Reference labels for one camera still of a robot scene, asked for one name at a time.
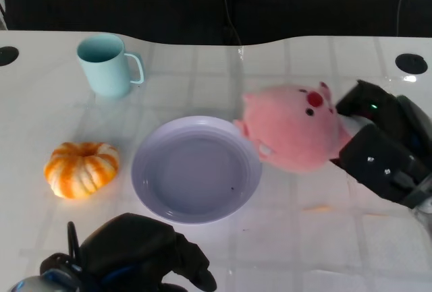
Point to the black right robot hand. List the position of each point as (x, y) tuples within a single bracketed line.
[(378, 157)]

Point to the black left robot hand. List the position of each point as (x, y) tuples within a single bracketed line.
[(135, 248)]

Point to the pink plush pig doll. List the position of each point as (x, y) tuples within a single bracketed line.
[(290, 130)]

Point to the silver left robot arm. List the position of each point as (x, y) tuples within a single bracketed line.
[(44, 280)]

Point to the lavender plastic plate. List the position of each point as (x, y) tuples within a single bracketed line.
[(195, 170)]

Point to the orange white plush pumpkin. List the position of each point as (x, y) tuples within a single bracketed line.
[(81, 170)]

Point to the black table grommet hole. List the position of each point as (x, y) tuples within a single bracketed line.
[(411, 62), (7, 56)]

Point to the light teal plastic mug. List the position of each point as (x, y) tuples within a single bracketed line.
[(104, 69)]

